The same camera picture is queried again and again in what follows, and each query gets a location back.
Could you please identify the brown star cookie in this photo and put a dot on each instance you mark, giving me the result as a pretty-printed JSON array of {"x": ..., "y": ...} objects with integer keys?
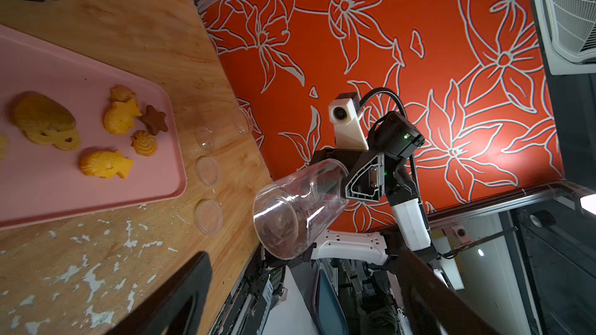
[{"x": 154, "y": 120}]

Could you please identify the clear cookie jar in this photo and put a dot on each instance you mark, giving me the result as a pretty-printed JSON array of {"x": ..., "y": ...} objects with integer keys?
[
  {"x": 290, "y": 214},
  {"x": 221, "y": 128}
]

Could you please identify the pink plastic tray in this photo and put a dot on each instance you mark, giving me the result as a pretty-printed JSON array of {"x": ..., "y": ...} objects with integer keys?
[{"x": 41, "y": 183}]

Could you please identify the tan oval cookie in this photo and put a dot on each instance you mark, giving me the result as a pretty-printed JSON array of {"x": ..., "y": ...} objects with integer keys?
[{"x": 34, "y": 111}]

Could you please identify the yellow swirl cookie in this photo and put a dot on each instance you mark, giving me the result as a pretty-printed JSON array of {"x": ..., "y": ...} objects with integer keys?
[{"x": 144, "y": 143}]

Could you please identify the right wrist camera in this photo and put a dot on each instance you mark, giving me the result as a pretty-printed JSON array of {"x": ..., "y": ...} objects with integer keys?
[{"x": 344, "y": 114}]

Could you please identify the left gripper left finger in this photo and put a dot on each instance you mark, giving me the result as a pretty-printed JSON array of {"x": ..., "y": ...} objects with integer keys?
[{"x": 177, "y": 306}]

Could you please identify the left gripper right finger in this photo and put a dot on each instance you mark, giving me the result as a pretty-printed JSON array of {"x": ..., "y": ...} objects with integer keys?
[{"x": 431, "y": 307}]

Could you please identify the white ceiling air vent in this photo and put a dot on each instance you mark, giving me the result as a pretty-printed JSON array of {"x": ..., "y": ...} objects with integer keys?
[{"x": 568, "y": 33}]

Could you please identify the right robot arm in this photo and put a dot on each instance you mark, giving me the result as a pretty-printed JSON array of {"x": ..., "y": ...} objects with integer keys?
[{"x": 397, "y": 139}]

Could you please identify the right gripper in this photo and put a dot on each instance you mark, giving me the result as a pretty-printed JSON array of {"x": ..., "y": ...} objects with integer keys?
[{"x": 365, "y": 179}]

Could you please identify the yellow pretzel cookie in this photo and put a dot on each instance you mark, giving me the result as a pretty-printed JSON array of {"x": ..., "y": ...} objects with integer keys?
[{"x": 62, "y": 140}]

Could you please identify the yellow round cookie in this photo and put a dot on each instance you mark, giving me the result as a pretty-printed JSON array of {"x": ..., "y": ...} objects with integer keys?
[{"x": 120, "y": 117}]

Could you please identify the yellow fish cookie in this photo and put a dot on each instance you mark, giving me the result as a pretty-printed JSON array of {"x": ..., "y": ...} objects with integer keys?
[{"x": 106, "y": 164}]

